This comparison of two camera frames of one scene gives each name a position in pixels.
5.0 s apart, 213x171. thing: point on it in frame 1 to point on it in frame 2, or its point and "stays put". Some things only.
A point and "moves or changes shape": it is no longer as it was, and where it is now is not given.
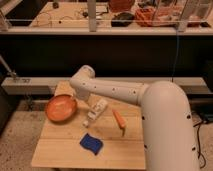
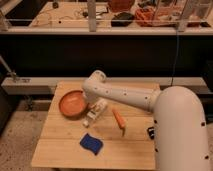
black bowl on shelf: [122, 19] stays put
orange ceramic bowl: [61, 108] moves or changes shape
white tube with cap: [98, 108] stays put
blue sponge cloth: [91, 143] stays put
